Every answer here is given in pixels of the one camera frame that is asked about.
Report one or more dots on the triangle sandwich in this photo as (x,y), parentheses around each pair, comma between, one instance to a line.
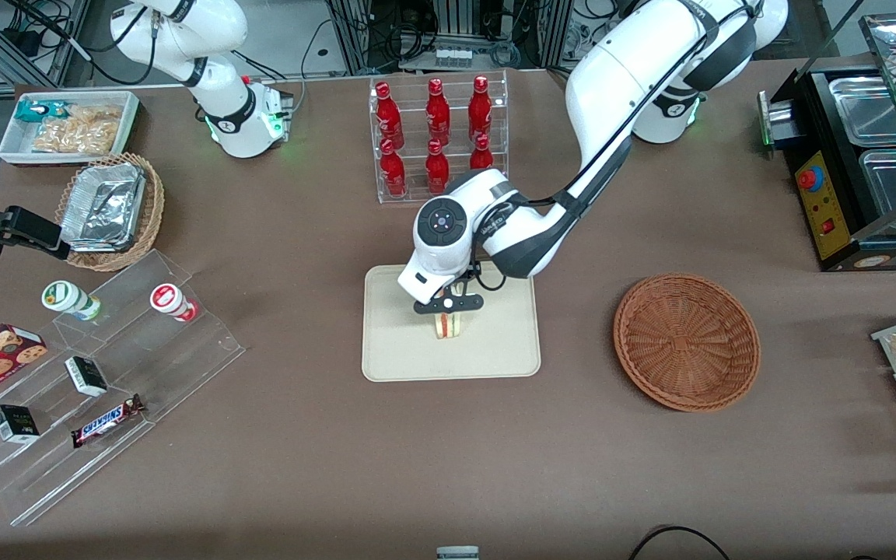
(449,327)

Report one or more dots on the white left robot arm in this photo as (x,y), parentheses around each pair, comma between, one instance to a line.
(619,62)

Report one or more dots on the beige serving tray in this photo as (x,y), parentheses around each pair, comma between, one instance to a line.
(495,342)

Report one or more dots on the aluminium foil tray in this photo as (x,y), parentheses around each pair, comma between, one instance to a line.
(102,206)

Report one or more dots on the wicker basket with foil trays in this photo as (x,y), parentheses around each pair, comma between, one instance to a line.
(151,210)

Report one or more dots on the empty brown wicker basket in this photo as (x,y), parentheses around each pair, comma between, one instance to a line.
(685,342)

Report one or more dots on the green lid yogurt cup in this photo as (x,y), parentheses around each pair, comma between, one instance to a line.
(67,298)

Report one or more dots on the white rectangular snack bin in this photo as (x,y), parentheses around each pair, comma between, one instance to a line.
(12,144)

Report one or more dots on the clear bag of chips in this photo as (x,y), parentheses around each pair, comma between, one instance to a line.
(82,131)

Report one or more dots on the green snack packet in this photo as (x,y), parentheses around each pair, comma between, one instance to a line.
(36,110)

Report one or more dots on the red soda bottle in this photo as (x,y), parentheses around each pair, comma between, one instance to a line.
(481,155)
(393,173)
(387,117)
(437,169)
(480,109)
(438,113)

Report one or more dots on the red lid yogurt cup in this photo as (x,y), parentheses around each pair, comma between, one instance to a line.
(169,300)

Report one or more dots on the small black carton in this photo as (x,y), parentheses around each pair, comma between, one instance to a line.
(15,424)
(86,376)

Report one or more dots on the clear acrylic stepped display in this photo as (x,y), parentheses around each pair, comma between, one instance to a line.
(183,365)

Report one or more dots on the snickers chocolate bar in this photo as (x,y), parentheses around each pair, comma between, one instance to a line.
(106,421)

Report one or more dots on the clear acrylic bottle rack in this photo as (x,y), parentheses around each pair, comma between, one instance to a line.
(495,85)

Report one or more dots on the white power strip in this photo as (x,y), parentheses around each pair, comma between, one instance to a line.
(452,56)

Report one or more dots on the grey device at table edge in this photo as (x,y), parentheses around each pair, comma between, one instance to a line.
(457,553)

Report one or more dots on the red emergency stop button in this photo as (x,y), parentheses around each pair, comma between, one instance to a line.
(810,179)

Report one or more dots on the black food warmer machine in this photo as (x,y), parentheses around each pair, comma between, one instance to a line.
(829,225)

